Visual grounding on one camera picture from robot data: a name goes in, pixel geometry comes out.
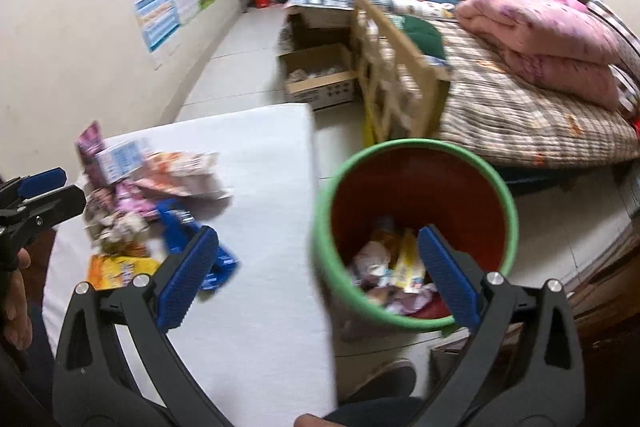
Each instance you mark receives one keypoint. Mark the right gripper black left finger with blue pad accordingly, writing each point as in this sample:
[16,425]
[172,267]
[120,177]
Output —
[93,384]

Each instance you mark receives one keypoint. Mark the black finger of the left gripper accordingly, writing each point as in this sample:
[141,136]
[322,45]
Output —
[39,201]

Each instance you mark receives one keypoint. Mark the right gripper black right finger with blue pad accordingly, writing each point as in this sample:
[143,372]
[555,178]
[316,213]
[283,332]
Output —
[545,382]

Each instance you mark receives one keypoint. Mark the purple snack wrapper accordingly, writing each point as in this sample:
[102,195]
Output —
[119,193]

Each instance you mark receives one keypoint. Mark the yellow paper box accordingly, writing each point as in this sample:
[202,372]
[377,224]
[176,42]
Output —
[409,272]

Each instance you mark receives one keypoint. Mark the pink strawberry pocky box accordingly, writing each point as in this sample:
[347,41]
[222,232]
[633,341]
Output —
[181,174]

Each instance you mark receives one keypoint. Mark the person's left hand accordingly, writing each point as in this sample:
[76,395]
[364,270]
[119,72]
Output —
[18,328]

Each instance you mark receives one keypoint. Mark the crumpled paper ball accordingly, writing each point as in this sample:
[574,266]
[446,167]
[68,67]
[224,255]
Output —
[120,234]

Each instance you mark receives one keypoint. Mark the blue white milk carton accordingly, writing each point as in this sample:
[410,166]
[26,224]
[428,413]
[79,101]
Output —
[118,161]

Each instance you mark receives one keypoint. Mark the orange yellow juice carton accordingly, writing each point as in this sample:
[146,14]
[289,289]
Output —
[110,272]

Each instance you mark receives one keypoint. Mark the white table cover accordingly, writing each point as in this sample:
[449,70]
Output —
[260,346]

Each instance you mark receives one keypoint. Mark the red bin green rim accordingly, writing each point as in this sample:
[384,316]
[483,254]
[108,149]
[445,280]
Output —
[413,182]

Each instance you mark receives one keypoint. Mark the bed with plaid quilt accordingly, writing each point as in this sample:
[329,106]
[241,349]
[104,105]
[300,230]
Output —
[495,114]

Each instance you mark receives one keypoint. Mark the cardboard box on floor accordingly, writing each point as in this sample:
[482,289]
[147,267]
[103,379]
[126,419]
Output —
[321,76]

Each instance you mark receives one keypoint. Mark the folded pink comforter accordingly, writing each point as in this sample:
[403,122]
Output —
[549,45]

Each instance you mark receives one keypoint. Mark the green folded cloth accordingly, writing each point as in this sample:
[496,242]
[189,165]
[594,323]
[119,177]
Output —
[424,35]

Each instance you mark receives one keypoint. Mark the wooden bed rail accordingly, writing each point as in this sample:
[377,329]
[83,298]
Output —
[404,93]

